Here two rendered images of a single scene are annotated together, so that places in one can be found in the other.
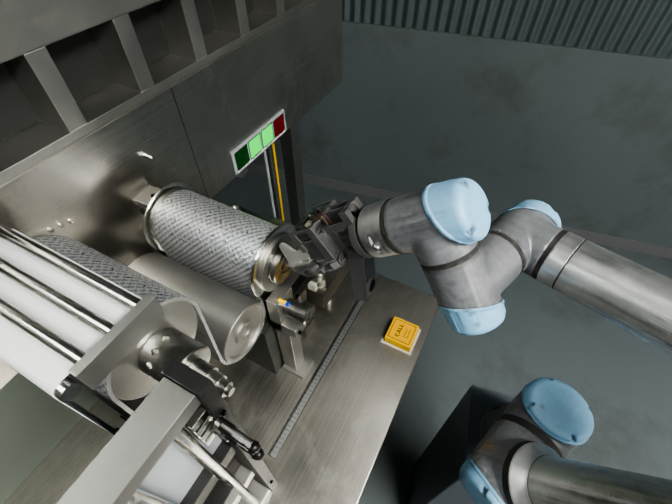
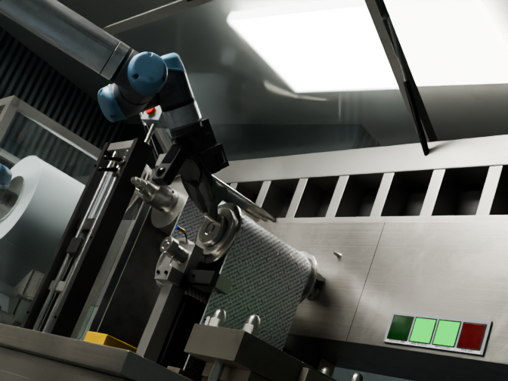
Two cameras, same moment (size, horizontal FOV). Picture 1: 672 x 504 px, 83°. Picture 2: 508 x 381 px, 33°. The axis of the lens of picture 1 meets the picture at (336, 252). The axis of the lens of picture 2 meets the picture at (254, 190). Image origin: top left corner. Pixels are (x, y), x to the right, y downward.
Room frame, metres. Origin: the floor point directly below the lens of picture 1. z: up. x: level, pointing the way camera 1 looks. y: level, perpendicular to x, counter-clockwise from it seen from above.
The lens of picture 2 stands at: (1.28, -1.49, 0.76)
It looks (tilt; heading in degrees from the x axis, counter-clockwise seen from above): 19 degrees up; 116
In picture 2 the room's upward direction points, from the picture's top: 21 degrees clockwise
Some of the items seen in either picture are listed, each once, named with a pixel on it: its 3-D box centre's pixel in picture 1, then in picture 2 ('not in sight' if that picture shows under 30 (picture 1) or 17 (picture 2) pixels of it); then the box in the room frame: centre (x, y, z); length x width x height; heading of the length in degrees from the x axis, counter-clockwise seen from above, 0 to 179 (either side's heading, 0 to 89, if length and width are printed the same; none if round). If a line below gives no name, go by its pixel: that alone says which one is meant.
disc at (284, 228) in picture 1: (275, 261); (217, 232); (0.44, 0.11, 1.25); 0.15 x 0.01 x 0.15; 152
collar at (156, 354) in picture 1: (175, 359); (160, 196); (0.21, 0.21, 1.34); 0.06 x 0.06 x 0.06; 62
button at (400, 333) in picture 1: (401, 333); (109, 345); (0.48, -0.17, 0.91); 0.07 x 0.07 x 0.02; 62
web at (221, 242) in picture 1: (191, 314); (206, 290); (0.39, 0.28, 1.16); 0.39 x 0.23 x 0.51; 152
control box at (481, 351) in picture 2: (260, 140); (435, 332); (0.94, 0.21, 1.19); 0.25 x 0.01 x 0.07; 152
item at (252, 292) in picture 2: not in sight; (251, 314); (0.55, 0.19, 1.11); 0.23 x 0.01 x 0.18; 62
